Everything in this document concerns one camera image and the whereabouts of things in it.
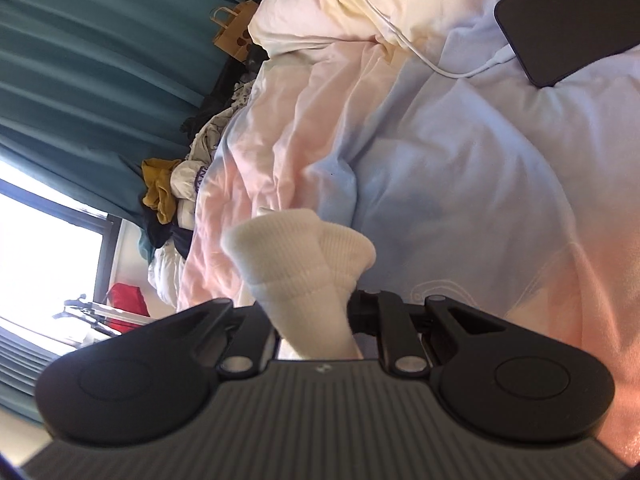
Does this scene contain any teal garment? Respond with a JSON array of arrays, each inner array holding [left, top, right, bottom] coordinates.
[[137, 232, 157, 264]]

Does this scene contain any white standing heater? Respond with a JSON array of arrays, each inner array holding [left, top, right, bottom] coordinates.
[[0, 325, 87, 412]]

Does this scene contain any cream sweatshirt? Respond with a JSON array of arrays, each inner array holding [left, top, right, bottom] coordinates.
[[221, 207, 377, 361]]

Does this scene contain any yellow garment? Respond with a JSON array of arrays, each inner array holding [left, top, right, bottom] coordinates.
[[141, 158, 184, 225]]

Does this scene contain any pink blue duvet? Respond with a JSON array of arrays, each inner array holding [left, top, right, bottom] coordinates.
[[175, 0, 640, 467]]

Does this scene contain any dark framed window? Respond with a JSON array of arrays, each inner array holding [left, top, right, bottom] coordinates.
[[0, 162, 124, 357]]

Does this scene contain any teal curtain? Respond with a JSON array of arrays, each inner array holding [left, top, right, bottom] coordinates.
[[0, 0, 249, 232]]

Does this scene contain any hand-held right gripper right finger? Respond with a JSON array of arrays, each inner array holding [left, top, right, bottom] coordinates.
[[349, 289, 507, 379]]

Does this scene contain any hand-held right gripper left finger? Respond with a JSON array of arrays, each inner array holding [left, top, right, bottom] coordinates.
[[175, 297, 281, 378]]

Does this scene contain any grey white crumpled garment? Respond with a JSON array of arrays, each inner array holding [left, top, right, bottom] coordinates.
[[187, 94, 262, 172]]

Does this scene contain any brown paper bag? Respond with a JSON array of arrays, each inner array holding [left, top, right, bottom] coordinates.
[[209, 0, 262, 64]]

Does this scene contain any white charging cable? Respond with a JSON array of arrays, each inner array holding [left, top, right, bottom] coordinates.
[[304, 0, 517, 80]]

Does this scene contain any black smartphone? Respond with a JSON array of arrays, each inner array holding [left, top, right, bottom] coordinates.
[[493, 0, 640, 89]]

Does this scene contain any dark garment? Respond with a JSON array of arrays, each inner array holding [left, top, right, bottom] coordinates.
[[140, 204, 194, 262]]

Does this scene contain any white garment purple print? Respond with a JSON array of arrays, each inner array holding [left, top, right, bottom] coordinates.
[[170, 161, 217, 232]]

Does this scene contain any red bag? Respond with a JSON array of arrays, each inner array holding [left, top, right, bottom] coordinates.
[[107, 282, 151, 334]]

